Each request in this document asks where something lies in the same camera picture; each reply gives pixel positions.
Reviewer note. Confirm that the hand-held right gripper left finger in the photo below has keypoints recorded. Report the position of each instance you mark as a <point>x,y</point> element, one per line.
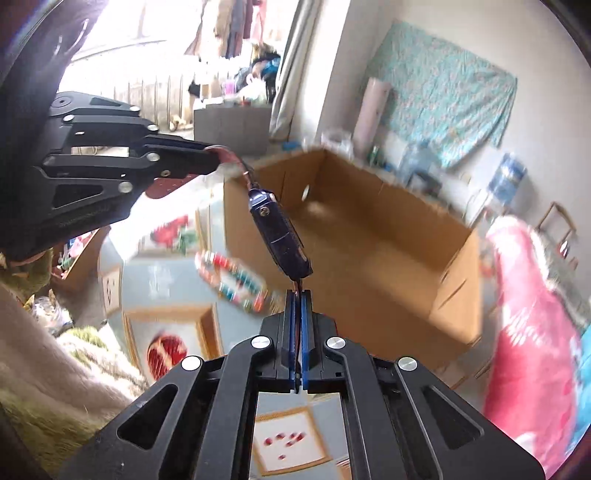
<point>292,332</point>

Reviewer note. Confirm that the person's left forearm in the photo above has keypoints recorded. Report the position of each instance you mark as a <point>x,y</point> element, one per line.
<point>37,350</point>

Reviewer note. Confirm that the teal floral wall cloth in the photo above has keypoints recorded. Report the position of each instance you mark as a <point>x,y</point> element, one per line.
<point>438,92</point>

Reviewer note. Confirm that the grey patterned cushion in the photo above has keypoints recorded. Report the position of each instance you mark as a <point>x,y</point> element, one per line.
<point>549,263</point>

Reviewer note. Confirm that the white window railing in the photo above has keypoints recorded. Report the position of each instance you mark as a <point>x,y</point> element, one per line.
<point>138,97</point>

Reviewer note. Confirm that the grey cabinet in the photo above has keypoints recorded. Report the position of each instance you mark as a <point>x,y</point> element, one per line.
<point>231,131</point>

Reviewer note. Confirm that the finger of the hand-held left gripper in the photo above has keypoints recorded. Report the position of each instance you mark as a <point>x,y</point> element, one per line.
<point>120,173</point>
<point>115,131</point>

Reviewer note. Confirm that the pink rolled mat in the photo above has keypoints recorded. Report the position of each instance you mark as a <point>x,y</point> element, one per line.
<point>371,110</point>

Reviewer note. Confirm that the pile of bags and clothes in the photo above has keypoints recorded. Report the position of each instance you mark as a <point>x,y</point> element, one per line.
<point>254,87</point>

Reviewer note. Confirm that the blue dispenser water bottle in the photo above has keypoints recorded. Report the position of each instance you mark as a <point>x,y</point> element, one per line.
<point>508,177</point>

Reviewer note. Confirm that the wooden chair frame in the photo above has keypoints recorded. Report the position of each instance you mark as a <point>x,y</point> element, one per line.
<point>564,214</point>

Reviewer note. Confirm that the empty clear water jug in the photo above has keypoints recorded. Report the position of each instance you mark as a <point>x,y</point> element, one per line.
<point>413,157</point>

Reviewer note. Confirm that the pink floral blanket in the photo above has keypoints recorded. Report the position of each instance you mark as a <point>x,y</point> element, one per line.
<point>526,323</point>

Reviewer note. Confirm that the wooden side shelf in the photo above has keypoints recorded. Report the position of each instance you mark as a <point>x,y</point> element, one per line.
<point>78,272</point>

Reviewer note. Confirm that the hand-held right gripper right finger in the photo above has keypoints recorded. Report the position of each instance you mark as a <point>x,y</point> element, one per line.
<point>304,332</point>

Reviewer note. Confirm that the black smart watch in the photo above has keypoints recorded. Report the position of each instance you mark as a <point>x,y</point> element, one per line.
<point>277,230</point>

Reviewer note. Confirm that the hanging coats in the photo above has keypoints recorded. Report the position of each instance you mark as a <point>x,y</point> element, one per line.
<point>231,23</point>

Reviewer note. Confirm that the grey curtain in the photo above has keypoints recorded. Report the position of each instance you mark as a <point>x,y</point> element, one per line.
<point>300,69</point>

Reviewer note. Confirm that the beige shoe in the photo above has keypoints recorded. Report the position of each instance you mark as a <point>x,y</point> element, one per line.
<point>178,123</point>

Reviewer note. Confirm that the brown cardboard box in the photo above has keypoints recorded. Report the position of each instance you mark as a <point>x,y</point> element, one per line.
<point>369,240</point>

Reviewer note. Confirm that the green drink can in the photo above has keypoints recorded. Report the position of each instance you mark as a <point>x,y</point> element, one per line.
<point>375,154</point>

